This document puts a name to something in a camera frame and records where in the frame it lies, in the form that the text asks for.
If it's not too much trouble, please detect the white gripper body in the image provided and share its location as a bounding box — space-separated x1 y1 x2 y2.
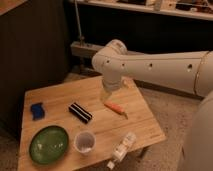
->
100 81 121 102

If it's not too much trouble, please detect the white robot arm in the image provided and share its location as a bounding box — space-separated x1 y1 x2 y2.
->
92 39 213 171

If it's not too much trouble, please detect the green ceramic bowl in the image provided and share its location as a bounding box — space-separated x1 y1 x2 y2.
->
29 125 69 165

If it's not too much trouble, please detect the black white striped block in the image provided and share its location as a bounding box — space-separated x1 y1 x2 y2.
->
68 103 93 124

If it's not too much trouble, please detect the metal pole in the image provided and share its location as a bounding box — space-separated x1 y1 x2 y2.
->
74 0 84 46

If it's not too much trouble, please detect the wooden table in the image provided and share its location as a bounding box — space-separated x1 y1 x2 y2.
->
18 76 166 171

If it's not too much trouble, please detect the clear plastic cup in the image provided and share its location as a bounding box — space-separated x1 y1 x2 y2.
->
73 131 96 155

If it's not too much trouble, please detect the clear plastic bottle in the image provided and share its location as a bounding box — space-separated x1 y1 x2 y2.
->
107 132 136 170

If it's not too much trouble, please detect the blue sponge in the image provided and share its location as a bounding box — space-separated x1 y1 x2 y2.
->
30 103 45 120

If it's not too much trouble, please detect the background shelf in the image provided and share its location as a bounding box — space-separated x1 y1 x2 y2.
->
69 0 213 21

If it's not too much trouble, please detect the grey metal rail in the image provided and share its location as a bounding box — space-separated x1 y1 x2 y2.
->
71 39 144 60

